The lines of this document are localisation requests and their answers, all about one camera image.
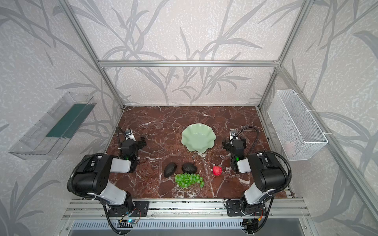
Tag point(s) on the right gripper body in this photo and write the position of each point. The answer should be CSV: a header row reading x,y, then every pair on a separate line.
x,y
235,144

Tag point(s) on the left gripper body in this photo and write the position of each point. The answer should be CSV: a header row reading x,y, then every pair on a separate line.
x,y
130,144

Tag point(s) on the red fake fruit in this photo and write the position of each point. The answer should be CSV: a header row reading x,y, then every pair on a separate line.
x,y
217,170

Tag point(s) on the dark avocado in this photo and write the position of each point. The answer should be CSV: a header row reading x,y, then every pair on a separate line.
x,y
169,170
189,168

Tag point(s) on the green grape bunch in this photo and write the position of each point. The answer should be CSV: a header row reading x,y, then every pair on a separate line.
x,y
186,180

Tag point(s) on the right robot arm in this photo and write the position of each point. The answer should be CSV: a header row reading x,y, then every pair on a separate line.
x,y
271,174

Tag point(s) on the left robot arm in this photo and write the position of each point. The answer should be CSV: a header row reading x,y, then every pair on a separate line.
x,y
90,178

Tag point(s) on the green scalloped fruit bowl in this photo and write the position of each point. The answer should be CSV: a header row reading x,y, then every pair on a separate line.
x,y
198,137

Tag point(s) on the pink item in basket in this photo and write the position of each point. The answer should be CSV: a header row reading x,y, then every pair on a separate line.
x,y
289,148

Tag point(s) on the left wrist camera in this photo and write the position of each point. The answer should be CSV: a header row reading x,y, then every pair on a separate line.
x,y
128,134

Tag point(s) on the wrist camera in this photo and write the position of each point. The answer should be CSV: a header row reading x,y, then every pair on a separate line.
x,y
128,134
233,134

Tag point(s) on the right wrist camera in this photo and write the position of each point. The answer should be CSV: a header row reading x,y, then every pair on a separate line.
x,y
233,134

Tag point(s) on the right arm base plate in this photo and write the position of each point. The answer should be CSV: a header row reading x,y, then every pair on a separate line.
x,y
241,208

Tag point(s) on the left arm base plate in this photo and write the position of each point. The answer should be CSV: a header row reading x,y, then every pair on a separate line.
x,y
137,209

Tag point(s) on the white wire mesh basket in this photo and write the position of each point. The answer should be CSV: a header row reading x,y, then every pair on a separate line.
x,y
293,122

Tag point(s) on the aluminium front rail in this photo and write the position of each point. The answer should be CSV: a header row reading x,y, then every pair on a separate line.
x,y
187,209

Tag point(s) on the clear plastic wall bin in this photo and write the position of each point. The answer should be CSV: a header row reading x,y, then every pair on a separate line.
x,y
52,133

